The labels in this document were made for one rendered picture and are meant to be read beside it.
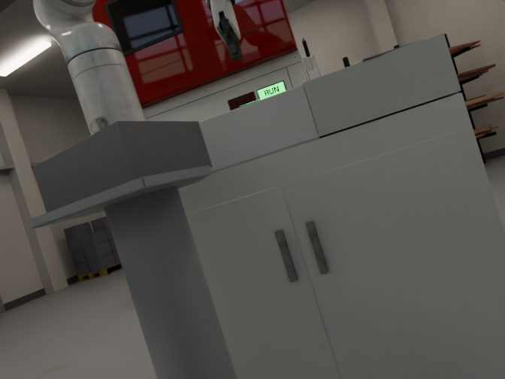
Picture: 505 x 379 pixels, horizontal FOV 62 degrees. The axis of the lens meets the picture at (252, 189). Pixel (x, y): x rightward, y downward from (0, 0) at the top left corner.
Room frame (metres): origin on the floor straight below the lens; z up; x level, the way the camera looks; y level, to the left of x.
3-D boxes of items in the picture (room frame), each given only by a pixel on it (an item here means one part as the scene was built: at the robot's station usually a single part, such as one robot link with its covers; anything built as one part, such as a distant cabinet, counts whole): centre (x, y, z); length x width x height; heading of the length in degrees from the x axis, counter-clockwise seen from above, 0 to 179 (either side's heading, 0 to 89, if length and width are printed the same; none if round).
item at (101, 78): (0.91, 0.24, 1.02); 0.19 x 0.19 x 0.18
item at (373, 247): (1.39, -0.14, 0.41); 0.96 x 0.64 x 0.82; 78
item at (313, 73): (1.35, -0.30, 1.03); 0.06 x 0.04 x 0.13; 168
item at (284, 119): (1.17, 0.06, 0.89); 0.55 x 0.09 x 0.14; 78
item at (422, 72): (1.33, -0.44, 0.89); 0.62 x 0.35 x 0.14; 168
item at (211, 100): (1.77, 0.05, 1.02); 0.81 x 0.03 x 0.40; 78
